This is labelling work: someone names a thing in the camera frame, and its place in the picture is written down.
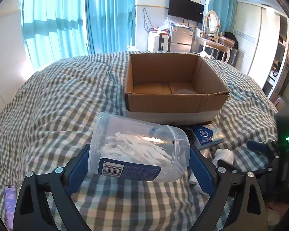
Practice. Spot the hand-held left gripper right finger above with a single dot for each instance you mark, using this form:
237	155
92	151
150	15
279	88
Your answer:
202	170

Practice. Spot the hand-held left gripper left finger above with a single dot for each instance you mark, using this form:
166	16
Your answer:
75	173

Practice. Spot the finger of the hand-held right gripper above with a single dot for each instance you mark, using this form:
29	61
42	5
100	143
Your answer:
260	146

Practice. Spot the clear plastic cotton swab jar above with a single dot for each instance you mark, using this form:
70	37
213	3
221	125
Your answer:
139	151

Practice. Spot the cardboard box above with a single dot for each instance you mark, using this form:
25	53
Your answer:
173	86

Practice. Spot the white plastic bottle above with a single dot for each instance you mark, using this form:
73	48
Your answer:
222	157

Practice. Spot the blue tissue packet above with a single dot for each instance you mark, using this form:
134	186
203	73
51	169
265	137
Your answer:
207	134

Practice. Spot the checked bed blanket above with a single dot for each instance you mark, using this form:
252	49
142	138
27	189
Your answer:
62	105

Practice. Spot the smartphone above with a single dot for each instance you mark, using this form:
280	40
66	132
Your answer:
9	204

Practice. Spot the white wardrobe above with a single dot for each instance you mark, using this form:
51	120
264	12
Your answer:
257	41

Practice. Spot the black bag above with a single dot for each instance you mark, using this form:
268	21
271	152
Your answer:
231	39

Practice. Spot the white vanity table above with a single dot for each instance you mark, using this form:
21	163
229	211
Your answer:
213	44

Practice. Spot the silver mini fridge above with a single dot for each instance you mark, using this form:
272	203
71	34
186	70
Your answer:
181	38

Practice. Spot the oval vanity mirror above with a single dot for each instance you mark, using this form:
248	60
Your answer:
211	21

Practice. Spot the white appliance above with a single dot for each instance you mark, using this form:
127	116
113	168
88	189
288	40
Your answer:
154	42

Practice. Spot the black television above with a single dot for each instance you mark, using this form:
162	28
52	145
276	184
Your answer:
186	8

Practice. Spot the teal curtain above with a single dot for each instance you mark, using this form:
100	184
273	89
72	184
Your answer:
67	16

